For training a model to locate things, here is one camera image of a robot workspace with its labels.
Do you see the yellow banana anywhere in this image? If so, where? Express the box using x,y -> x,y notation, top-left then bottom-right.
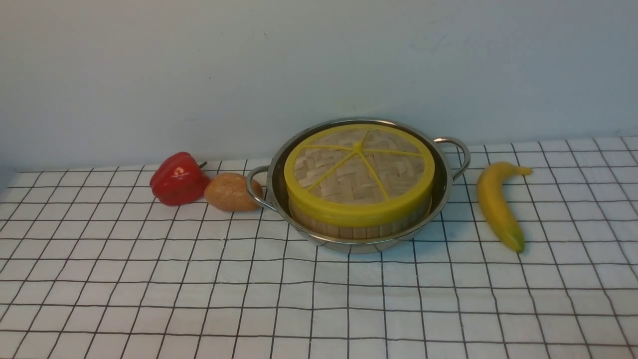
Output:
477,162 -> 533,254

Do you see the woven bamboo steamer lid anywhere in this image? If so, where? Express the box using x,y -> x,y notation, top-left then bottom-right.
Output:
283,124 -> 436,228

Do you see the brown potato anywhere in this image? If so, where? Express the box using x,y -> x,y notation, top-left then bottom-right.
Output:
204,173 -> 260,212

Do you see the white checkered tablecloth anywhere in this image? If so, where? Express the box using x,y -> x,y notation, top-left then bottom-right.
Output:
0,137 -> 638,359

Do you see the red bell pepper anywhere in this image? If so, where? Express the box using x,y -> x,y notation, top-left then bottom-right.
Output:
150,152 -> 210,206

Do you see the yellow-rimmed bamboo steamer basket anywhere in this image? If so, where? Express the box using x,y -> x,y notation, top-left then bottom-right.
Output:
289,196 -> 432,239

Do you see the stainless steel pot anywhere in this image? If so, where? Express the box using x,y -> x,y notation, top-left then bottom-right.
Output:
246,117 -> 470,254

